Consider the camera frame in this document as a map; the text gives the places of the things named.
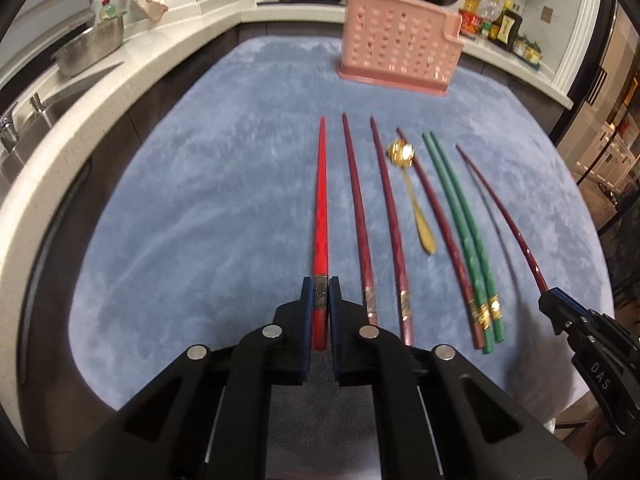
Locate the dark soy sauce bottle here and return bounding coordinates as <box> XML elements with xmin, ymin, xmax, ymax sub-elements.
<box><xmin>492</xmin><ymin>10</ymin><xmax>524</xmax><ymax>52</ymax></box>

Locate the red seasoning container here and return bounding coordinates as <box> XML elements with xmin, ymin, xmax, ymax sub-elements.
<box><xmin>460</xmin><ymin>10</ymin><xmax>484</xmax><ymax>39</ymax></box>

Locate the clear oil bottle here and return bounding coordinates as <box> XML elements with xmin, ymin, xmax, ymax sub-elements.
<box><xmin>482</xmin><ymin>0</ymin><xmax>503</xmax><ymax>36</ymax></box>

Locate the chrome faucet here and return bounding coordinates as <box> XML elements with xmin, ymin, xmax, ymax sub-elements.
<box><xmin>0</xmin><ymin>92</ymin><xmax>45</xmax><ymax>155</ymax></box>

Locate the pink perforated utensil holder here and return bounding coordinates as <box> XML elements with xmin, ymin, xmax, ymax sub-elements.
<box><xmin>337</xmin><ymin>0</ymin><xmax>464</xmax><ymax>97</ymax></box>

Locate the steel colander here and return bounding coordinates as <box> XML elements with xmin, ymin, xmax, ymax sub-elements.
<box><xmin>52</xmin><ymin>11</ymin><xmax>127</xmax><ymax>78</ymax></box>

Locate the gold spoon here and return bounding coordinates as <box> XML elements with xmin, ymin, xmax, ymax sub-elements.
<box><xmin>387</xmin><ymin>139</ymin><xmax>438</xmax><ymax>256</ymax></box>

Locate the maroon chopstick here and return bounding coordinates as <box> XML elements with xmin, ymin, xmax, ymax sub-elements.
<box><xmin>341</xmin><ymin>112</ymin><xmax>379</xmax><ymax>326</ymax></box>
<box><xmin>369</xmin><ymin>116</ymin><xmax>417</xmax><ymax>347</ymax></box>
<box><xmin>396</xmin><ymin>126</ymin><xmax>487</xmax><ymax>351</ymax></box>

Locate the glossy dark red chopstick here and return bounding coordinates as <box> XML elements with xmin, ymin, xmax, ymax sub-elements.
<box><xmin>455</xmin><ymin>144</ymin><xmax>551</xmax><ymax>292</ymax></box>

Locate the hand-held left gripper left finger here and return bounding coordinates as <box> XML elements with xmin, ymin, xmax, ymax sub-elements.
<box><xmin>65</xmin><ymin>276</ymin><xmax>315</xmax><ymax>480</ymax></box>

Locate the blue plush mat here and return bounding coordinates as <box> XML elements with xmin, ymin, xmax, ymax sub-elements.
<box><xmin>65</xmin><ymin>37</ymin><xmax>617</xmax><ymax>413</ymax></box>

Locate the stainless steel sink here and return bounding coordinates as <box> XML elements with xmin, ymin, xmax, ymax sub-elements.
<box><xmin>0</xmin><ymin>60</ymin><xmax>125</xmax><ymax>188</ymax></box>

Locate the bright red chopstick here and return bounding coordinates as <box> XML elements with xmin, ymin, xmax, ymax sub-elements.
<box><xmin>311</xmin><ymin>116</ymin><xmax>332</xmax><ymax>352</ymax></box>

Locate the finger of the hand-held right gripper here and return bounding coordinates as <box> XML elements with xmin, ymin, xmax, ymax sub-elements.
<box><xmin>551</xmin><ymin>286</ymin><xmax>596</xmax><ymax>315</ymax></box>
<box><xmin>538</xmin><ymin>289</ymin><xmax>583</xmax><ymax>337</ymax></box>

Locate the spice jar rack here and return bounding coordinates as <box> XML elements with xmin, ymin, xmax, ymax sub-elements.
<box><xmin>512</xmin><ymin>34</ymin><xmax>545</xmax><ymax>66</ymax></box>

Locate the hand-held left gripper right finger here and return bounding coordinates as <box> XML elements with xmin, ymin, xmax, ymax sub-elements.
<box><xmin>330</xmin><ymin>279</ymin><xmax>587</xmax><ymax>480</ymax></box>

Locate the green chopstick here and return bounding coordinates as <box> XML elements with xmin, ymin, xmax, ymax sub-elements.
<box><xmin>430</xmin><ymin>131</ymin><xmax>507</xmax><ymax>345</ymax></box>
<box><xmin>421</xmin><ymin>131</ymin><xmax>497</xmax><ymax>355</ymax></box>

